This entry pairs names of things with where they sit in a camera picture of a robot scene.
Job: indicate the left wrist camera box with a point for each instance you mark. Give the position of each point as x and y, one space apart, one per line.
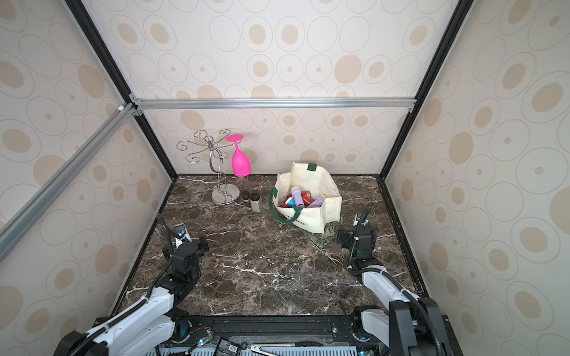
181 235

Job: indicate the large red flashlight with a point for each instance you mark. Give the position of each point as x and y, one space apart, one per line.
307 198

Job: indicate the pink plastic wine glass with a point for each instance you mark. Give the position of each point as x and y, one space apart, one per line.
241 165

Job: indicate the black front frame rail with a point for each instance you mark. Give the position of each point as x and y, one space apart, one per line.
279 335

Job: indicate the purple flashlight sideways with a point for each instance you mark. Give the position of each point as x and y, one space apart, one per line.
318 201

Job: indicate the purple flashlight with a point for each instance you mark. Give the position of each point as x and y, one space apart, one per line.
297 197

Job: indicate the chrome glass holder stand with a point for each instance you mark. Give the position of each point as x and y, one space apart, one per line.
224 194

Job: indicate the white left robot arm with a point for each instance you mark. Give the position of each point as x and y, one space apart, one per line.
151 321

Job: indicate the cream tote bag green handles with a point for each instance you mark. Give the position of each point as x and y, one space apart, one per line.
322 223

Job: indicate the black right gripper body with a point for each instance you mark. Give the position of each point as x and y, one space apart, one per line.
346 238

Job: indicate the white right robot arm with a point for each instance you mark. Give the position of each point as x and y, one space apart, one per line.
396 307

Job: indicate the square jar black lid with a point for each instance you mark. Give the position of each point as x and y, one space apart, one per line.
255 202

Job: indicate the blue flashlight white rim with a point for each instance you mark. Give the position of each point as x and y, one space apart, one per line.
290 202

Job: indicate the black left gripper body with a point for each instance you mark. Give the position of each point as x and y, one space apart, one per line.
201 248

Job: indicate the dark lid jar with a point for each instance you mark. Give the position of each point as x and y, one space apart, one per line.
245 197

